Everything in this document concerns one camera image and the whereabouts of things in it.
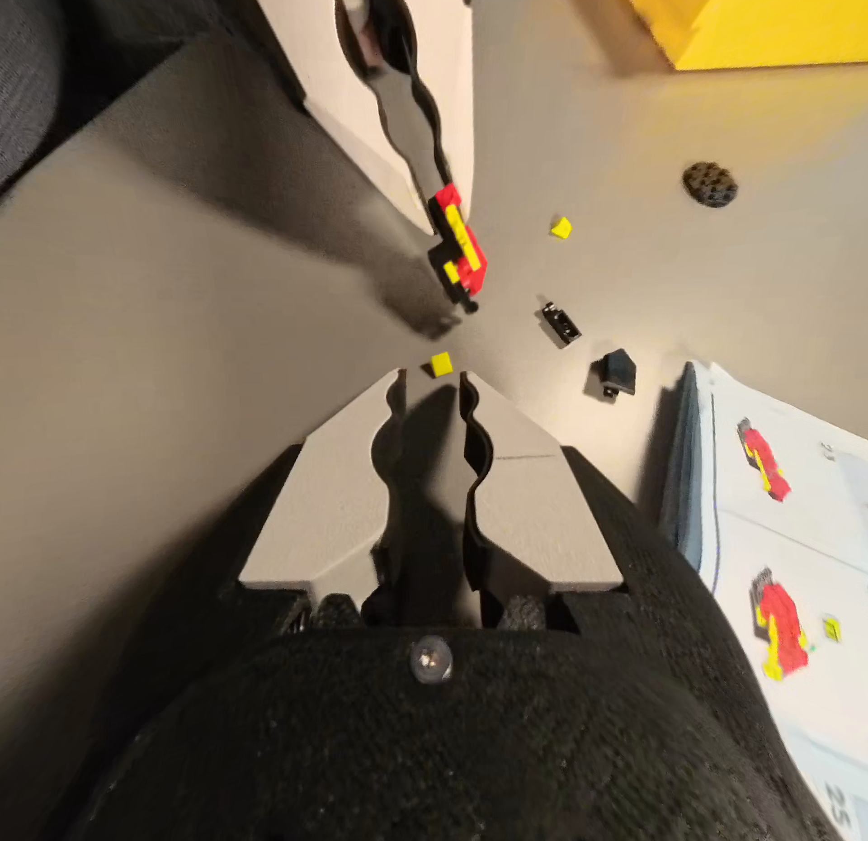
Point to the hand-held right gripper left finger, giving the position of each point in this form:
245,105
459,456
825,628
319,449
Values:
319,515

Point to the round black lego piece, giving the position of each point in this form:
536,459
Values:
710,184

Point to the lego instruction booklet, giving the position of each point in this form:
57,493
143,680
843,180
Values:
780,515

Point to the small yellow lego piece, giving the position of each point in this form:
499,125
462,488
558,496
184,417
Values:
441,364
561,228

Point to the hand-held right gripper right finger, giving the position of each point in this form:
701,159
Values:
542,515

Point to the black clip lego piece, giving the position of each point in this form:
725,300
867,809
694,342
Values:
561,325

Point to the red yellow lego body assembly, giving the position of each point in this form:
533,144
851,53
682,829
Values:
464,251

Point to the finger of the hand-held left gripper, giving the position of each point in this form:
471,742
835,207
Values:
319,61
447,54

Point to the person's left hand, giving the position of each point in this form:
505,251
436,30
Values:
367,44

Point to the black wedge lego piece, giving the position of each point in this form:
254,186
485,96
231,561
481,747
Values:
617,369

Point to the person's leg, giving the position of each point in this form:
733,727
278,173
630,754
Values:
129,13

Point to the person's torso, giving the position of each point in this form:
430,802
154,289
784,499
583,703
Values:
27,61

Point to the yellow plastic bin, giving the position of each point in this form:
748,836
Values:
759,20

